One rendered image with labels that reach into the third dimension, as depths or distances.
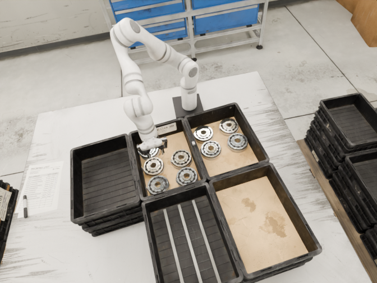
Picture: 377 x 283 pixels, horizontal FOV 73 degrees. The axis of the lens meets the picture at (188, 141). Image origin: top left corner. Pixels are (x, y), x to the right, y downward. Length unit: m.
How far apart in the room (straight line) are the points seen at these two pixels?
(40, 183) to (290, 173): 1.39
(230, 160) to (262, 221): 0.33
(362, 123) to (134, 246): 1.65
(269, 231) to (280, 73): 2.21
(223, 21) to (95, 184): 2.33
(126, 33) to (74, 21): 2.94
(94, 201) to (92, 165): 0.21
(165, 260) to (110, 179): 0.49
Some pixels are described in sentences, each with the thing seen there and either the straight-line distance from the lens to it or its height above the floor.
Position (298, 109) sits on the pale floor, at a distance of 2.75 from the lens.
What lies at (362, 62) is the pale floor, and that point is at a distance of 3.52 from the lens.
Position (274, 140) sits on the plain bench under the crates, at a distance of 1.56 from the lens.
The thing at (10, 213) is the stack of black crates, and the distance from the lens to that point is 2.31.
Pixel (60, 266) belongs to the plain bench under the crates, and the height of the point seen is 0.70.
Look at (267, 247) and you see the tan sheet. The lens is 1.15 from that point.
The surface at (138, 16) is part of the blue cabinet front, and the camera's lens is 2.94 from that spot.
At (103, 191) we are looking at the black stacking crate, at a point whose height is 0.83.
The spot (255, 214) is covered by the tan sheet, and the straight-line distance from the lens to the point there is 1.18.
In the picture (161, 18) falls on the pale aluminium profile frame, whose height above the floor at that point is 0.60.
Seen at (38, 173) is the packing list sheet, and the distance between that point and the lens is 1.75.
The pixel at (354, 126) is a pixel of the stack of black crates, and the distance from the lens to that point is 2.07.
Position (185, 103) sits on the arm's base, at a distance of 1.53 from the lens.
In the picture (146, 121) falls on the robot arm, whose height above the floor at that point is 1.21.
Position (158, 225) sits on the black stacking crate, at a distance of 1.18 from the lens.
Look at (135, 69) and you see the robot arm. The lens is 1.00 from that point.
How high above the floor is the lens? 1.93
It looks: 53 degrees down
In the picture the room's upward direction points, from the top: 9 degrees counter-clockwise
